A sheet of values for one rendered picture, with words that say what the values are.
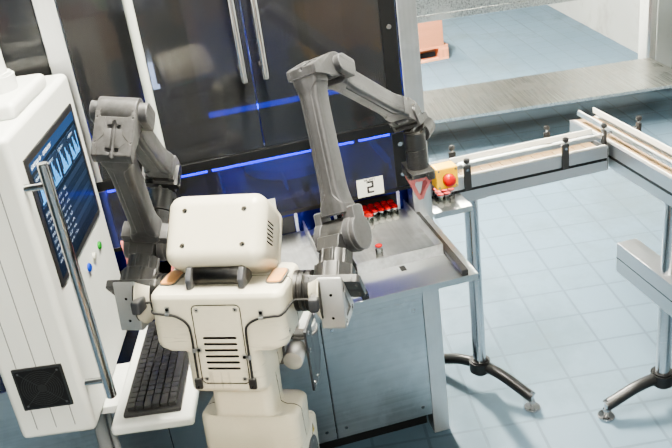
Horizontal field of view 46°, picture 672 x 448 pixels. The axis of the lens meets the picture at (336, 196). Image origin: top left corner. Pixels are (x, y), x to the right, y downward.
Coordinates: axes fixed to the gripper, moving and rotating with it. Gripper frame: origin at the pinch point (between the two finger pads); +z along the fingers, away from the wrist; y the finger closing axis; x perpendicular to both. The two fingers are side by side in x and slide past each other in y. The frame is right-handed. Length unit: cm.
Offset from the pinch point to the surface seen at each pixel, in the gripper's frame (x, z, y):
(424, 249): 0.2, 17.3, 0.8
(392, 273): 11.3, 20.2, -3.1
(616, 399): -67, 101, 10
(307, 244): 30.4, 20.0, 24.5
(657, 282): -83, 58, 12
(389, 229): 4.4, 20.4, 22.6
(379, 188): 5.1, 7.7, 26.8
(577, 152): -68, 16, 39
